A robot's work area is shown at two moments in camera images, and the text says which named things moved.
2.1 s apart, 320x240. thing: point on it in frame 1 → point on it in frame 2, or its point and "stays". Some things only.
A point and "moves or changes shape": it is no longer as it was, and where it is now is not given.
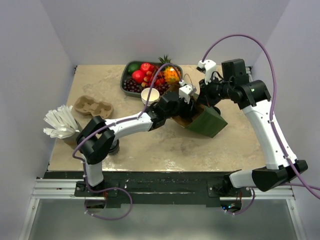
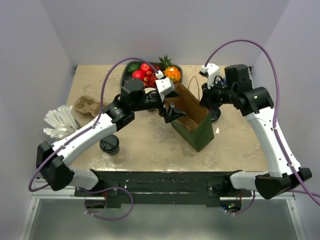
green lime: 133,67 stays
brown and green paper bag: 204,120 moves or changes shape
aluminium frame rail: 46,190 stays
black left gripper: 190,109 → 171,115
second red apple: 138,76 stays
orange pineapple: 171,74 stays
